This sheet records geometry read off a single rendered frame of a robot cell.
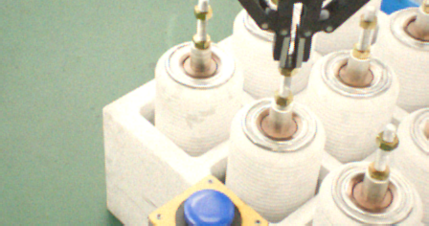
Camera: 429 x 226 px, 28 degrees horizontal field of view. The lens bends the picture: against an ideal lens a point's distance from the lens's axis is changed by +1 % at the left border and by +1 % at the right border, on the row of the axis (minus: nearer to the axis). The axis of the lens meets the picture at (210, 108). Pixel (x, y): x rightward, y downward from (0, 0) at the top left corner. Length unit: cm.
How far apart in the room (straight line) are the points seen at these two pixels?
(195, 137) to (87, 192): 24
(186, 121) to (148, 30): 47
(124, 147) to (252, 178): 18
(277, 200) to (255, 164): 5
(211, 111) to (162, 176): 9
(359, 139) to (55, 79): 52
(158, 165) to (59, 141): 29
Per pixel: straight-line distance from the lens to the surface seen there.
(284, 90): 81
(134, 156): 96
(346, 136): 92
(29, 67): 130
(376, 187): 78
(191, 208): 67
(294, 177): 84
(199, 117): 90
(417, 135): 87
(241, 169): 85
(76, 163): 115
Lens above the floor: 85
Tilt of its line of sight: 44 degrees down
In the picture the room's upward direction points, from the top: 4 degrees clockwise
